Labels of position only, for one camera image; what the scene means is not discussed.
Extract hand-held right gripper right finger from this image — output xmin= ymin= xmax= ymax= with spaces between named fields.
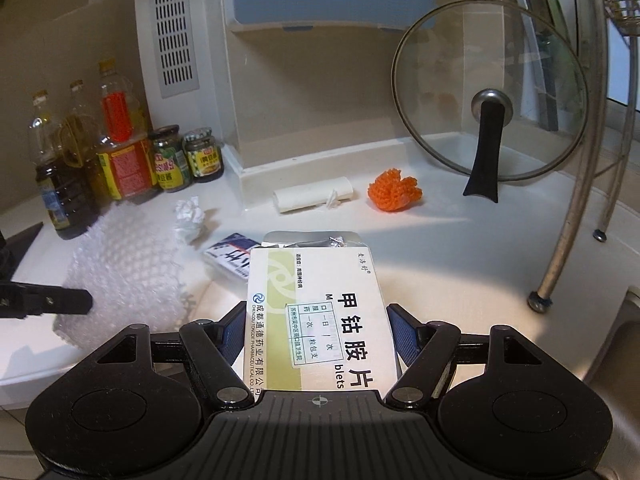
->
xmin=384 ymin=303 xmax=551 ymax=409

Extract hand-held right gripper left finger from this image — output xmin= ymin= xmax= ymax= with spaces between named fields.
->
xmin=90 ymin=302 xmax=256 ymax=409

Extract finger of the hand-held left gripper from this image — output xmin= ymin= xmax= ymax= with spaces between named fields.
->
xmin=0 ymin=281 xmax=94 ymax=319

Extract white green medicine box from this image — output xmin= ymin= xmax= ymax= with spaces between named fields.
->
xmin=242 ymin=244 xmax=402 ymax=395

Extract clear bubble wrap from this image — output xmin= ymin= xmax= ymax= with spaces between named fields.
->
xmin=51 ymin=201 xmax=197 ymax=352

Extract silver blister pack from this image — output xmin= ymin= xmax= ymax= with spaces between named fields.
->
xmin=261 ymin=229 xmax=364 ymax=252

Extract orange mesh scrubber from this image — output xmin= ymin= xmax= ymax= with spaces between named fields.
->
xmin=368 ymin=169 xmax=420 ymax=210

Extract white box black print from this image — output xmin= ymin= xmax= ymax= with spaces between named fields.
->
xmin=203 ymin=232 xmax=262 ymax=282

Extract dark soy sauce bottle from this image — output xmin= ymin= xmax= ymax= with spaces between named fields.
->
xmin=29 ymin=90 xmax=98 ymax=241

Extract crumpled white tissue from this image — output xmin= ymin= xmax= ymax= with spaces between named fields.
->
xmin=172 ymin=197 xmax=207 ymax=245

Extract white paper roll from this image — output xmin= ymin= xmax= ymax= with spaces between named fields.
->
xmin=273 ymin=174 xmax=355 ymax=215

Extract yellow oil bottle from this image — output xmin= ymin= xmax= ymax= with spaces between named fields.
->
xmin=57 ymin=80 xmax=110 ymax=207

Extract small sauce jar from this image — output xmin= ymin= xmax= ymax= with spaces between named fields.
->
xmin=182 ymin=128 xmax=225 ymax=183

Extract large sauce jar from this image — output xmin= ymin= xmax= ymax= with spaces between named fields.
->
xmin=151 ymin=125 xmax=194 ymax=194

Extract stainless steel sink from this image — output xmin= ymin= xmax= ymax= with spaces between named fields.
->
xmin=582 ymin=287 xmax=640 ymax=480

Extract stainless steel dish rack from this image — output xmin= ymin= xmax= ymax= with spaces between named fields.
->
xmin=526 ymin=0 xmax=640 ymax=314

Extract glass pot lid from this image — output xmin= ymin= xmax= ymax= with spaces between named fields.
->
xmin=390 ymin=0 xmax=589 ymax=205

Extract orange handle oil bottle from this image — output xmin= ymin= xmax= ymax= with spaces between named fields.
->
xmin=95 ymin=60 xmax=159 ymax=202

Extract white wall vent grille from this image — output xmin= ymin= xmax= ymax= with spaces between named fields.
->
xmin=148 ymin=0 xmax=201 ymax=99

